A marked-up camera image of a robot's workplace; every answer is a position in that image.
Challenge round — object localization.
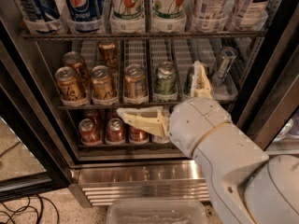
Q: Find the glass fridge door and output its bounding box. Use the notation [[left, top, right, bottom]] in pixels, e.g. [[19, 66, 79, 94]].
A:
[[234, 5, 299, 156], [0, 42, 71, 202]]

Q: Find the gold lacroix can front left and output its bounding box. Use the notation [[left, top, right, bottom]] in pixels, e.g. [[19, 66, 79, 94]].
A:
[[54, 66, 86, 102]]

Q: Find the clear plastic bin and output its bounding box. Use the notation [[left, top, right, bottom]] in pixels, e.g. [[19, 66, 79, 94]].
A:
[[106, 199, 208, 224]]

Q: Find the green lacroix can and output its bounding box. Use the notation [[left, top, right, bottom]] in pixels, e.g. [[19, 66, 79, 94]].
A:
[[154, 62, 177, 95], [184, 67, 193, 97]]

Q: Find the black cable on floor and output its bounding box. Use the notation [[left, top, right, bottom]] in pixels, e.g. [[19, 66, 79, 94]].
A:
[[0, 194, 61, 224]]

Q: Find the top wire shelf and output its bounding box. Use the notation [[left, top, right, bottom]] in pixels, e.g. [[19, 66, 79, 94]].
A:
[[21, 30, 267, 41]]

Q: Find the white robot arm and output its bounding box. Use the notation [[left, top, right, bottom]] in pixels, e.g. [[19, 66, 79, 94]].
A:
[[117, 62, 299, 224]]

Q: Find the green lacroix can left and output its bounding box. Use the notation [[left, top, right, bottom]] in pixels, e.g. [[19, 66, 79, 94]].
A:
[[154, 62, 177, 95]]

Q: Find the white labelled can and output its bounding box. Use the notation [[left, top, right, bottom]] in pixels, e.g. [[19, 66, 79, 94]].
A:
[[191, 0, 227, 20], [233, 0, 269, 20]]

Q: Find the green lacroix can right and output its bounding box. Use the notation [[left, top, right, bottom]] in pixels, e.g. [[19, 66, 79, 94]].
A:
[[184, 67, 193, 97]]

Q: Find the white labelled can right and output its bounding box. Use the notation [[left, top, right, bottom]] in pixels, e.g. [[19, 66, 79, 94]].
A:
[[233, 0, 269, 20]]

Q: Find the gold lacroix can rear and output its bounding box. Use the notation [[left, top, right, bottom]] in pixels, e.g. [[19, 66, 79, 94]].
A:
[[97, 40, 119, 70]]

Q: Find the clear water bottle left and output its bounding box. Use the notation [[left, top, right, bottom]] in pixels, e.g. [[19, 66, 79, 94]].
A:
[[152, 109, 170, 144]]

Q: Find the red can rear left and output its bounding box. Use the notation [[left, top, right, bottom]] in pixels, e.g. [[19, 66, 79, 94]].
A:
[[83, 109, 102, 128]]

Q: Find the right glass fridge door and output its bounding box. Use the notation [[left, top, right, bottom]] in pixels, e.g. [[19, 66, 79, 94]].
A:
[[234, 5, 299, 156]]

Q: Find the gold lacroix can lane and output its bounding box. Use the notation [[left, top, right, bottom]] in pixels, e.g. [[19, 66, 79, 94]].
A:
[[124, 64, 147, 99], [91, 65, 116, 100]]

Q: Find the red can front middle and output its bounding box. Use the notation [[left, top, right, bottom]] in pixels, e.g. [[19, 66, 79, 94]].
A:
[[107, 118, 124, 142]]

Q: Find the middle wire shelf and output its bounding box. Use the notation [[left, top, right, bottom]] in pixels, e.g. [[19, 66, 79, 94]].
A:
[[58, 101, 181, 110]]

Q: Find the white 7up can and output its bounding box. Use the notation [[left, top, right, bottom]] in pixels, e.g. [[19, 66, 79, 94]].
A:
[[154, 0, 184, 20], [111, 0, 143, 21]]

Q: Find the red can front left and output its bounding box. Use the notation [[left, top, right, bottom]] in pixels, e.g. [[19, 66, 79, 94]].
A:
[[78, 119, 101, 143]]

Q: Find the red can rear middle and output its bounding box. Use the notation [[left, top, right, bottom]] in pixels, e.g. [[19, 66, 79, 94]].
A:
[[107, 109, 121, 120]]

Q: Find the red can front right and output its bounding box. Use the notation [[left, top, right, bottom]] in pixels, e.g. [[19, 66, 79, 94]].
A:
[[129, 126, 148, 142]]

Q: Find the gold lacroix can back left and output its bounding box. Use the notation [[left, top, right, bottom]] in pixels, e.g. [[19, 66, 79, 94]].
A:
[[63, 51, 90, 90]]

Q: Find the gold lacroix can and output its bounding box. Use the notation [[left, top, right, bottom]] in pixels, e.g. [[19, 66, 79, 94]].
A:
[[54, 66, 86, 102], [97, 40, 119, 70], [63, 51, 90, 90]]

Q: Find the wire shelf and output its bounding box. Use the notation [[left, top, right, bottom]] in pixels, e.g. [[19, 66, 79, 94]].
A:
[[21, 30, 267, 41], [58, 101, 181, 110]]

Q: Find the white 7up can left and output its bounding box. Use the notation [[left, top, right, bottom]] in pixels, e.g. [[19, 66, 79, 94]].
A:
[[111, 0, 143, 21]]

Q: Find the white labelled can left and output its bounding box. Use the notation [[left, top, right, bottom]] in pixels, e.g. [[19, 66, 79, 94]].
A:
[[191, 0, 227, 20]]

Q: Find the white 7up can right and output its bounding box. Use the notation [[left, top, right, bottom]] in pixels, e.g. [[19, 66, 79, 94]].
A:
[[154, 0, 184, 20]]

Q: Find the slim silver can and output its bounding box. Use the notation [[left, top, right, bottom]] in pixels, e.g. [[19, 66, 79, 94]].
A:
[[211, 47, 237, 87]]

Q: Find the red can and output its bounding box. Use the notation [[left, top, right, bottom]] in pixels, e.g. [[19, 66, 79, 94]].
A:
[[78, 119, 101, 143], [107, 118, 124, 142], [129, 126, 148, 142], [107, 109, 121, 120], [83, 109, 102, 128]]

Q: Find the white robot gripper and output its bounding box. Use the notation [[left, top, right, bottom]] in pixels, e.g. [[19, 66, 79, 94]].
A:
[[117, 61, 232, 158]]

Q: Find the left glass fridge door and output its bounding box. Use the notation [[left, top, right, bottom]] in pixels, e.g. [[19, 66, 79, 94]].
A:
[[0, 42, 71, 202]]

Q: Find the stainless steel fridge grille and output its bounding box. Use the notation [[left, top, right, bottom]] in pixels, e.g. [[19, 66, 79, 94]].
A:
[[69, 160, 210, 208]]

